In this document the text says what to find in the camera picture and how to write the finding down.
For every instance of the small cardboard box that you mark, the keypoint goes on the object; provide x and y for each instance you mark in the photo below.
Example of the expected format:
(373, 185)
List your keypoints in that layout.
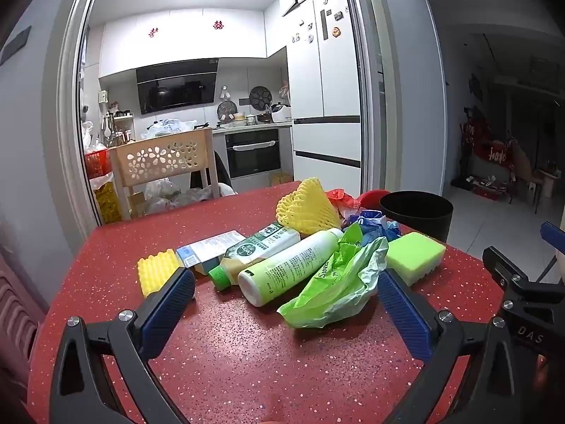
(281, 179)

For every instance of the black built-in oven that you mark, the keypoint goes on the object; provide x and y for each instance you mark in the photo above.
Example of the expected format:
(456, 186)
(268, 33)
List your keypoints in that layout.
(254, 152)

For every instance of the red festive decorations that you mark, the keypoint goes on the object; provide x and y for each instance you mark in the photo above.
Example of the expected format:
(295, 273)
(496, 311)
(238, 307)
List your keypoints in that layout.
(487, 150)

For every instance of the yellow ridged sponge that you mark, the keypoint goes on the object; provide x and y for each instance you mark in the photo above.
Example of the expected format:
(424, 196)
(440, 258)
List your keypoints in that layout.
(154, 271)

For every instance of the plastic bags on counter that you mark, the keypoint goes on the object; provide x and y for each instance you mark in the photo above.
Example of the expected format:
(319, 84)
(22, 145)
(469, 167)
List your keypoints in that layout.
(170, 126)

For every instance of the black trash bin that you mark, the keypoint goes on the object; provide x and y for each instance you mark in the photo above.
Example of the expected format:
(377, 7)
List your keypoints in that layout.
(419, 216)

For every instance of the green sponge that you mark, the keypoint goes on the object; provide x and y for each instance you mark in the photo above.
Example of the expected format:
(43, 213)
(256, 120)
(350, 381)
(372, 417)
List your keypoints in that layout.
(415, 254)

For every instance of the white rice cooker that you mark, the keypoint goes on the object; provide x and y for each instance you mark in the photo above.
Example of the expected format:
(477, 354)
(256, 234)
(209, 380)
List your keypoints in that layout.
(280, 112)

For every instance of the red plastic stool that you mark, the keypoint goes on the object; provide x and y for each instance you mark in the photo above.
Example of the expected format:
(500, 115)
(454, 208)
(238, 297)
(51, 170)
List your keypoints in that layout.
(370, 196)

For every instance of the round steamer rack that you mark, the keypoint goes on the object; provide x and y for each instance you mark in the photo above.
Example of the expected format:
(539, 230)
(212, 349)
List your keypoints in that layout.
(260, 97)
(227, 109)

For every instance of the black garbage bag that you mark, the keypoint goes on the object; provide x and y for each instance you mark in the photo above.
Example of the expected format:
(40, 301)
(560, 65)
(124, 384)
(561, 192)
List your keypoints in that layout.
(220, 176)

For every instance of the white plastic bags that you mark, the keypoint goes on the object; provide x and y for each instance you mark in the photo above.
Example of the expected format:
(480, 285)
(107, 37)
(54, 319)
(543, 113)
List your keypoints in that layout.
(170, 194)

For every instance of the green plastic bag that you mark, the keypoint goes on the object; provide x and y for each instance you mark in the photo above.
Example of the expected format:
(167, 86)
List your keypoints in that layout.
(335, 291)

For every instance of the white refrigerator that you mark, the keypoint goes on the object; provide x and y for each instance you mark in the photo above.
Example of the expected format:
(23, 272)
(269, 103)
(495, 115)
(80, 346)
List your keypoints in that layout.
(324, 79)

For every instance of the red paper sticker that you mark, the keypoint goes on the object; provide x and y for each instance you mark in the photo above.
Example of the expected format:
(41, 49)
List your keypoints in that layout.
(153, 32)
(217, 24)

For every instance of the yellow patterned bag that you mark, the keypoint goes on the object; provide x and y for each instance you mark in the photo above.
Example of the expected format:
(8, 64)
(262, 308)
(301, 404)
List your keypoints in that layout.
(106, 201)

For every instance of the red plastic bag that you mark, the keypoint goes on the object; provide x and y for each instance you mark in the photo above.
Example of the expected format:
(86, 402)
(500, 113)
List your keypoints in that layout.
(342, 196)

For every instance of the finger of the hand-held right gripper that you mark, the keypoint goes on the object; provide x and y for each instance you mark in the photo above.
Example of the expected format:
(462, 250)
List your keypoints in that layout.
(554, 233)
(503, 269)

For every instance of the white green drink bottle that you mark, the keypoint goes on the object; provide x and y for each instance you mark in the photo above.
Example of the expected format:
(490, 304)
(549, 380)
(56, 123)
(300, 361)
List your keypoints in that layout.
(282, 271)

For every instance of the green cap detergent bottle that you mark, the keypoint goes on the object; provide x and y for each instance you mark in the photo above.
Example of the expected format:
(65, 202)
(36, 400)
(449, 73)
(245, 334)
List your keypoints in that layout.
(256, 247)

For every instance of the wooden flower cutout chair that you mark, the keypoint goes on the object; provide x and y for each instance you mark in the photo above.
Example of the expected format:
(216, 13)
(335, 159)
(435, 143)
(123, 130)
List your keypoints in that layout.
(165, 159)

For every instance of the yellow foam fruit net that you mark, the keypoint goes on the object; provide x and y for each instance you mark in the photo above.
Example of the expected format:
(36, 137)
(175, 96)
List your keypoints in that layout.
(304, 207)

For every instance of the wooden kitchen rack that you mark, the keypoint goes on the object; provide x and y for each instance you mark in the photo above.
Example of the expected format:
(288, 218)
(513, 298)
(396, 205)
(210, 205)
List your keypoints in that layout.
(119, 126)

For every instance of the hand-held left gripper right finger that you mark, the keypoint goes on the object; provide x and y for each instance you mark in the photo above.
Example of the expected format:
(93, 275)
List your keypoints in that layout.
(404, 313)

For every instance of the red plastic basket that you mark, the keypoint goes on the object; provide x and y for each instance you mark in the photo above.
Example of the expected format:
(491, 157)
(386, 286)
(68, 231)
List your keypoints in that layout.
(97, 163)

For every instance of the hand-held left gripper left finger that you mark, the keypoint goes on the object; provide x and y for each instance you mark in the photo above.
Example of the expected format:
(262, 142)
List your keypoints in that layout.
(170, 309)

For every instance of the black range hood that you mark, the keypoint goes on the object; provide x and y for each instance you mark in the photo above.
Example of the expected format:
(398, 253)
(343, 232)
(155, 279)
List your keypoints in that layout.
(176, 86)

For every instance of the blue plastic bag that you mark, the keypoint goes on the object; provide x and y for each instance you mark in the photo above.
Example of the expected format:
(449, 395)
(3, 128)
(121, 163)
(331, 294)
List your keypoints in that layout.
(375, 223)

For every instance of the white blue carton box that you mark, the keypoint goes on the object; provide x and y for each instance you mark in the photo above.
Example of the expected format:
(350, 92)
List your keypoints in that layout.
(207, 247)

